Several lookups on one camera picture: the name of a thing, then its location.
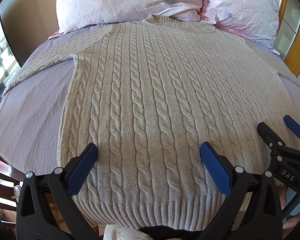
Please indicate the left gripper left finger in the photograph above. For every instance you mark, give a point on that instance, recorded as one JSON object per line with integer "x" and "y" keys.
{"x": 35, "y": 219}

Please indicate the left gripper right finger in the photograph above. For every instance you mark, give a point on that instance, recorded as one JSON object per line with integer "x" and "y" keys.
{"x": 252, "y": 207}

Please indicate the beige cable-knit sweater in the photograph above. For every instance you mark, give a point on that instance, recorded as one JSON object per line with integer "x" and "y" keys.
{"x": 148, "y": 94}

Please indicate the wooden chair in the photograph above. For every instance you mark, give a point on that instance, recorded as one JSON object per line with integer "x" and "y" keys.
{"x": 8, "y": 204}

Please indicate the lavender bed sheet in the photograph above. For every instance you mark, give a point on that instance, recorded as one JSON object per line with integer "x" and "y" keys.
{"x": 30, "y": 115}

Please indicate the pink floral pillow right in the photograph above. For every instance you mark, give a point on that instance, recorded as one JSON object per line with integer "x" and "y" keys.
{"x": 255, "y": 20}

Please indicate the pink floral pillow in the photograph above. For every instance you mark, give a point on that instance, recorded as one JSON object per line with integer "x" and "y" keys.
{"x": 255, "y": 20}
{"x": 77, "y": 14}

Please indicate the pink floral pillow left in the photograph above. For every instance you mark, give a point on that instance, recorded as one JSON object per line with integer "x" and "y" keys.
{"x": 77, "y": 14}

